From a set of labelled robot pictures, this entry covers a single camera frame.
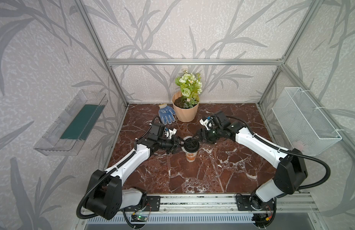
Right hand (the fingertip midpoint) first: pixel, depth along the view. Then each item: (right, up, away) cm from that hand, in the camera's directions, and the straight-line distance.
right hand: (194, 139), depth 78 cm
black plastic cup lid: (-1, -3, -3) cm, 4 cm away
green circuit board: (-28, -38, -7) cm, 48 cm away
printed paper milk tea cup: (-2, -11, +4) cm, 11 cm away
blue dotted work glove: (-21, +15, +37) cm, 45 cm away
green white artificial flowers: (-2, +32, +15) cm, 35 cm away
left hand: (-5, -4, -2) cm, 6 cm away
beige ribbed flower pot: (-7, +14, +20) cm, 25 cm away
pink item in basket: (+53, -2, -6) cm, 53 cm away
